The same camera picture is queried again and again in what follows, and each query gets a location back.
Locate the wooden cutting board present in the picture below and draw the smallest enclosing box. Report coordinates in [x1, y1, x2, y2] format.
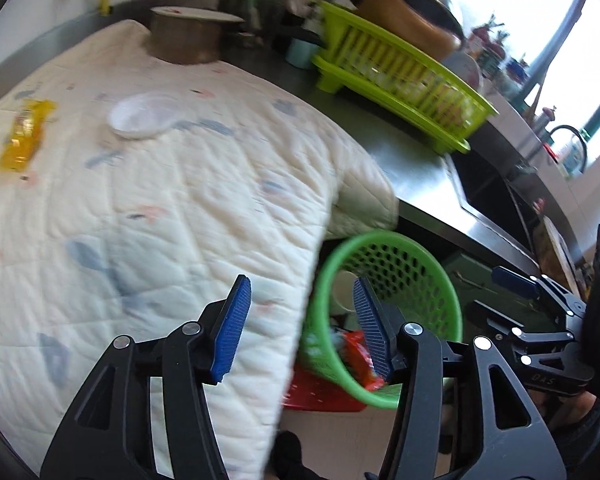
[539, 215, 581, 288]

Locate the orange-red snack wrapper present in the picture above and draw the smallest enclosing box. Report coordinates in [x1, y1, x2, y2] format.
[330, 330, 387, 391]

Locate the person's right forearm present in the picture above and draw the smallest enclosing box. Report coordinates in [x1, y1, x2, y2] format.
[545, 392, 600, 480]

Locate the brown clay pot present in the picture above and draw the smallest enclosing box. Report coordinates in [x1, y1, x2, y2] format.
[355, 0, 461, 61]

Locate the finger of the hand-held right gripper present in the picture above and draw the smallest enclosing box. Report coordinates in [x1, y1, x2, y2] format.
[491, 266, 587, 318]
[472, 300, 580, 357]

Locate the steel kitchen sink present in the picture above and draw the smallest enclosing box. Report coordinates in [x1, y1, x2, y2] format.
[445, 152, 543, 261]

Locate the white plate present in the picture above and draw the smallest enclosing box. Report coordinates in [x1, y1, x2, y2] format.
[445, 52, 483, 91]

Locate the yellow plastic wrapper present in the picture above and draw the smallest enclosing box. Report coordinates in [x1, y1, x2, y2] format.
[0, 99, 58, 173]

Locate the white paper cup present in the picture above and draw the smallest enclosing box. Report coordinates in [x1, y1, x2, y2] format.
[328, 270, 361, 316]

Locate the green dish rack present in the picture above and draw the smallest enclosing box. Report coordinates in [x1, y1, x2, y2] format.
[310, 0, 501, 156]

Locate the light blue cup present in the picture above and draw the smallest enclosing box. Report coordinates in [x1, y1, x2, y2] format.
[285, 37, 323, 68]

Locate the black curved faucet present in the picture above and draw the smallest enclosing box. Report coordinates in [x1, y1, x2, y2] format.
[545, 124, 590, 173]

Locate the green plastic basket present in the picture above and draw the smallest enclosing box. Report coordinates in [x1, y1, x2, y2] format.
[295, 230, 463, 411]

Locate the metal cooking pot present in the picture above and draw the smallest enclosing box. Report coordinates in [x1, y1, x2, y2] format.
[147, 6, 246, 66]

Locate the green glass jar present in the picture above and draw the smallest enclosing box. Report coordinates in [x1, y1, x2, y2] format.
[240, 0, 281, 31]

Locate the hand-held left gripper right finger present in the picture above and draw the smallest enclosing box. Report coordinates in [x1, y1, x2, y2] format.
[352, 276, 566, 480]

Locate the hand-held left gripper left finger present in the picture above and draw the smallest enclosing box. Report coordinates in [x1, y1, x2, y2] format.
[40, 274, 253, 480]

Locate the white quilted blanket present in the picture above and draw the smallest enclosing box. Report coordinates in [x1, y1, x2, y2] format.
[0, 19, 401, 480]

